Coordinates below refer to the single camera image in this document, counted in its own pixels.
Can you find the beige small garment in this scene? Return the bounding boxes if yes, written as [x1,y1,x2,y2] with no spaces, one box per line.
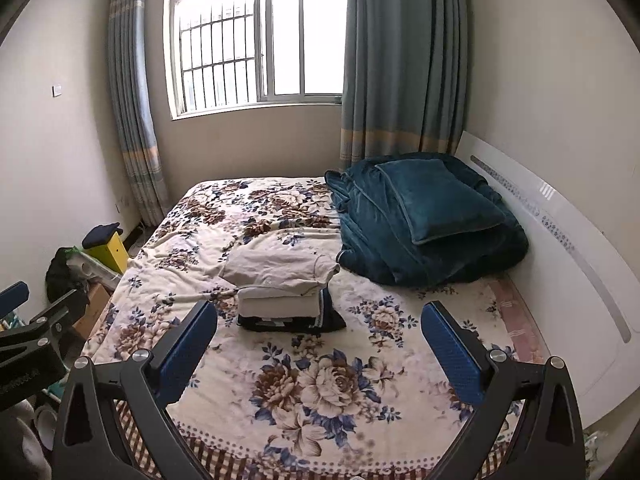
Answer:
[220,247,340,298]

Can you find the black bag on floor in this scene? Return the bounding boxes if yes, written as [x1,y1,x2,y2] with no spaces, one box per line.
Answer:
[44,247,88,304]

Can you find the cardboard box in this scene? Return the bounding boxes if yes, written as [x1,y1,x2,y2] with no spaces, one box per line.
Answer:
[74,283,111,340]

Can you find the dark cap on box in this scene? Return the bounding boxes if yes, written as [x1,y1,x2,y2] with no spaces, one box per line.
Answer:
[81,222,122,250]

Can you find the yellow box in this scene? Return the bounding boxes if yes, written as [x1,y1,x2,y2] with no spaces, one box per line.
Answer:
[94,232,129,274]

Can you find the white bed headboard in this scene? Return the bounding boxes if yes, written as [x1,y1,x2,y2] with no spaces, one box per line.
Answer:
[456,132,639,426]

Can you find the teal left curtain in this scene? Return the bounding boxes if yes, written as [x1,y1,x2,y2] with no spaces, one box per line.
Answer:
[107,0,169,226]

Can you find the teal curtain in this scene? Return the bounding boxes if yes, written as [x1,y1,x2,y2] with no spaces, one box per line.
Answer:
[340,0,470,168]
[107,0,169,226]

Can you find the white folded garment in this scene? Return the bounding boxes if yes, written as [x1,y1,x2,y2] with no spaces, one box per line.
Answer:
[238,287,322,318]

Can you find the black folded garment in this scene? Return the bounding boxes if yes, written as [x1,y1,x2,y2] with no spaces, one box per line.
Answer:
[238,286,346,335]

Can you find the teal pillow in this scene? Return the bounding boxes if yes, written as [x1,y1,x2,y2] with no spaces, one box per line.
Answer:
[376,159,504,245]

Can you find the teal folded quilt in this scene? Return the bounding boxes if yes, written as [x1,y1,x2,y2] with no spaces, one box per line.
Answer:
[324,153,528,288]

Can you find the window with bars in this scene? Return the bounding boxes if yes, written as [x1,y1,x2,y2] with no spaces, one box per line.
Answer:
[164,0,347,118]

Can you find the teal right curtain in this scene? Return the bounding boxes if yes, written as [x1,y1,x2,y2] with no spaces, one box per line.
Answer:
[340,0,470,168]

